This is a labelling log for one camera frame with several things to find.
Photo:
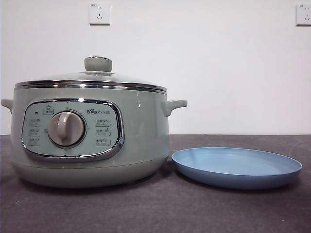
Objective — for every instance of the white wall socket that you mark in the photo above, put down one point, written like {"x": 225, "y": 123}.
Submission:
{"x": 304, "y": 14}
{"x": 99, "y": 14}

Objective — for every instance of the glass lid with green knob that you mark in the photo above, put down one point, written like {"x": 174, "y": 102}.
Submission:
{"x": 98, "y": 65}

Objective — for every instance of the blue plate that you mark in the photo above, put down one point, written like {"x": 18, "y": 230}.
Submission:
{"x": 233, "y": 167}

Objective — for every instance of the pale green electric steamer pot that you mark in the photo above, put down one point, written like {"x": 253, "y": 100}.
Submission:
{"x": 143, "y": 136}

